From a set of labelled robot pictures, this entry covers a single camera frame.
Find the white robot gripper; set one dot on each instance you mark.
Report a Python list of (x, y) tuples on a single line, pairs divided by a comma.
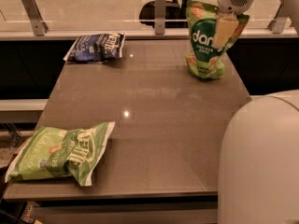
[(234, 0)]

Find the green dang rice chip bag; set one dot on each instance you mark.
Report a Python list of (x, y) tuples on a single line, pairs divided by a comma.
[(204, 61)]

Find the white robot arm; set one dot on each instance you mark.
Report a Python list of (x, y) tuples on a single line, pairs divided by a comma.
[(259, 163)]

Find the blue kettle chip bag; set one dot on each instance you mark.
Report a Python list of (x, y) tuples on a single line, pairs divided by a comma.
[(96, 48)]

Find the green jalapeno kettle chip bag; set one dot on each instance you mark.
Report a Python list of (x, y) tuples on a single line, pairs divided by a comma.
[(52, 153)]

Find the black office chair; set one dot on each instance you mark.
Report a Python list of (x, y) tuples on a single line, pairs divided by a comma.
[(175, 14)]

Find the right metal glass bracket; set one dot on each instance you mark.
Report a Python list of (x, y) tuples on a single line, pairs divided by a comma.
[(278, 23)]

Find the metal glass bracket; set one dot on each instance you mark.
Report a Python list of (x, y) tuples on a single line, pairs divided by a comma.
[(278, 23), (159, 23), (38, 25)]

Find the middle metal glass bracket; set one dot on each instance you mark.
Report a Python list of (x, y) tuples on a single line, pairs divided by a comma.
[(159, 23)]

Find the left metal glass bracket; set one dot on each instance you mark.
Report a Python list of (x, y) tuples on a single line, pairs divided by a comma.
[(38, 25)]

